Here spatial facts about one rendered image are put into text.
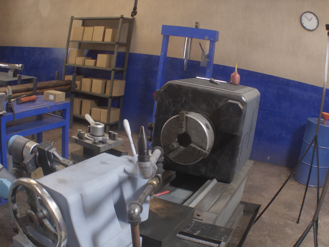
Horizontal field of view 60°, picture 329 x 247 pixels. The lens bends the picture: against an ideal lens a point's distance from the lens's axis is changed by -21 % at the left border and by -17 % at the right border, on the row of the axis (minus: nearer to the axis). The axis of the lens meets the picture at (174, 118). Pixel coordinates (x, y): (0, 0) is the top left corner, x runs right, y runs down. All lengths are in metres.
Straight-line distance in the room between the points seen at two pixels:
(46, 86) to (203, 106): 3.69
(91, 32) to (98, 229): 5.17
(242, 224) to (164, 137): 0.98
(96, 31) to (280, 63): 3.12
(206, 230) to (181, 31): 3.87
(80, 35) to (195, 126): 4.63
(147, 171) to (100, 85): 4.99
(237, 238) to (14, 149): 1.52
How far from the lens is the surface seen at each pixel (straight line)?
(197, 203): 1.62
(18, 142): 1.28
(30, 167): 1.19
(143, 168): 0.74
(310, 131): 4.45
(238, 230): 2.29
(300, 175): 4.61
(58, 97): 3.52
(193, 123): 1.65
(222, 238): 1.26
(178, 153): 1.71
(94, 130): 1.36
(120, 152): 1.41
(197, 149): 1.64
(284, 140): 5.16
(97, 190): 0.92
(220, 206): 1.63
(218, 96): 1.81
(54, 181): 0.89
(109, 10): 6.18
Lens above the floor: 1.54
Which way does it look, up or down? 12 degrees down
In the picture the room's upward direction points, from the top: 7 degrees clockwise
